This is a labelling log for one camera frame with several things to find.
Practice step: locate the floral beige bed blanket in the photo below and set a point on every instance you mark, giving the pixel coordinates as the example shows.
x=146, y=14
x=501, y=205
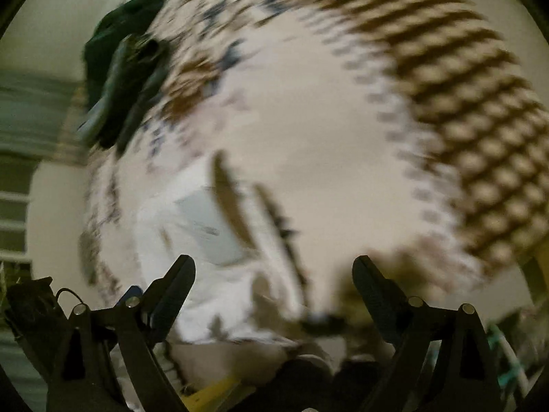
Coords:
x=401, y=129

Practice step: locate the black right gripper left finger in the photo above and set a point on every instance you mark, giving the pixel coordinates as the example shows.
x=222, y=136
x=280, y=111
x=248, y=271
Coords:
x=84, y=376

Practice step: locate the dark green clothes pile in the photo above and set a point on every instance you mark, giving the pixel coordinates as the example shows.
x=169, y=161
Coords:
x=125, y=67

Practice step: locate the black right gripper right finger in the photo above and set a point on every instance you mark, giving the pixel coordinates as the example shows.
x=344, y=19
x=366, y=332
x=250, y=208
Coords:
x=463, y=379

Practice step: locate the green window curtain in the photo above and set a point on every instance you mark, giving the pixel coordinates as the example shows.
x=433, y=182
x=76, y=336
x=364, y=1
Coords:
x=39, y=116

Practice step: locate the white denim pants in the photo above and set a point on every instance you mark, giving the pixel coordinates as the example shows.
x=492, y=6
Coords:
x=247, y=286

